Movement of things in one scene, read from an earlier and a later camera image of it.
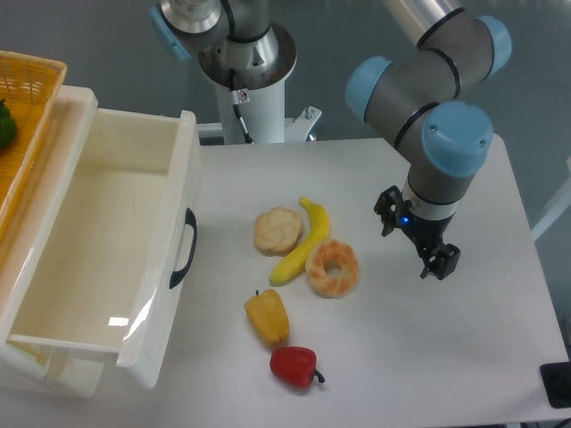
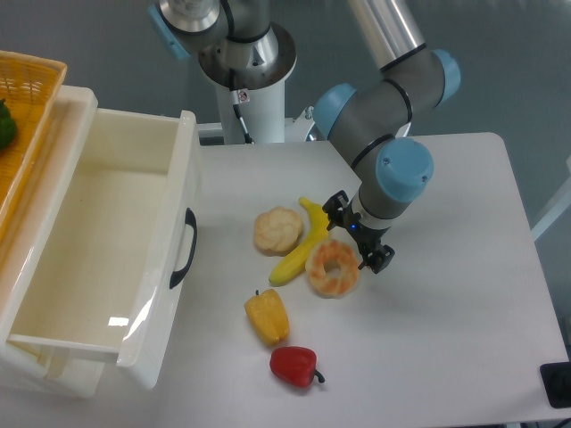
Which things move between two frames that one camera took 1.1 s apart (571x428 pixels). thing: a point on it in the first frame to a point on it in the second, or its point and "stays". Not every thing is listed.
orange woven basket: (28, 84) stays
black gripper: (427, 234) to (368, 237)
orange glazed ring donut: (338, 252) stays
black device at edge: (557, 378) stays
